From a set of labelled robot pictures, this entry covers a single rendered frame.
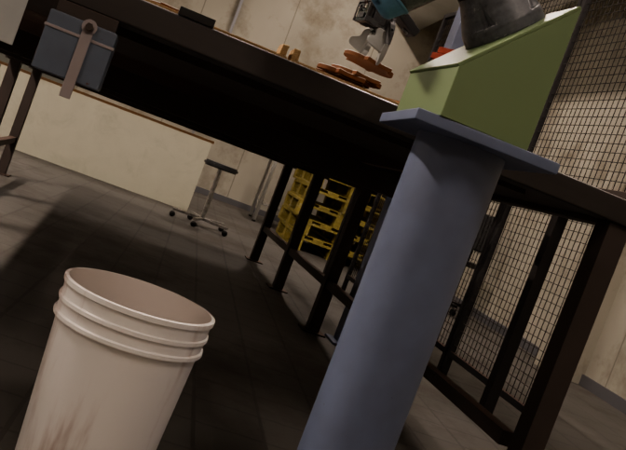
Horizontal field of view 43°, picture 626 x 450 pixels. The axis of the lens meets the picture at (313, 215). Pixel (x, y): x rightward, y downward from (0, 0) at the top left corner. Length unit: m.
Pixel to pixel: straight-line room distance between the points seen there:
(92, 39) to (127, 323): 0.58
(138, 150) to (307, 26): 4.31
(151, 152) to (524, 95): 6.60
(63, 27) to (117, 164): 6.22
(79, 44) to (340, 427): 0.89
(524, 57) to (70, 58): 0.87
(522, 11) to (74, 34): 0.85
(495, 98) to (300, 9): 10.09
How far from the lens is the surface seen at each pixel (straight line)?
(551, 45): 1.44
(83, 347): 1.50
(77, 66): 1.67
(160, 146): 7.84
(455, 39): 3.96
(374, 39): 2.00
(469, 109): 1.37
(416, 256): 1.42
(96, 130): 7.88
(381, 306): 1.43
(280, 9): 11.40
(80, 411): 1.52
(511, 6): 1.49
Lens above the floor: 0.69
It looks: 2 degrees down
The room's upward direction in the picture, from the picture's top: 21 degrees clockwise
